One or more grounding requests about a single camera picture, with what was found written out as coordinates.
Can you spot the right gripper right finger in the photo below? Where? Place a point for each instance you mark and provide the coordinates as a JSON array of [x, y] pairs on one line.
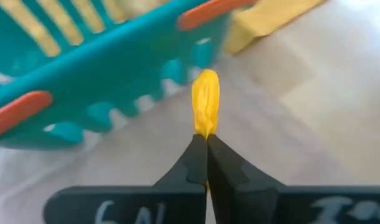
[[255, 202]]

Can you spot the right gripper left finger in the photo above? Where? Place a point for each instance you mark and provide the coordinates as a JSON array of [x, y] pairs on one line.
[[165, 202]]

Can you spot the pale pink cloth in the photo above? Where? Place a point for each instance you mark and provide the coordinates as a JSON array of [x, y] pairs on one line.
[[115, 161]]

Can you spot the yellow cloth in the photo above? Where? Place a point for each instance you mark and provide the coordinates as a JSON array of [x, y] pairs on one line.
[[264, 18]]

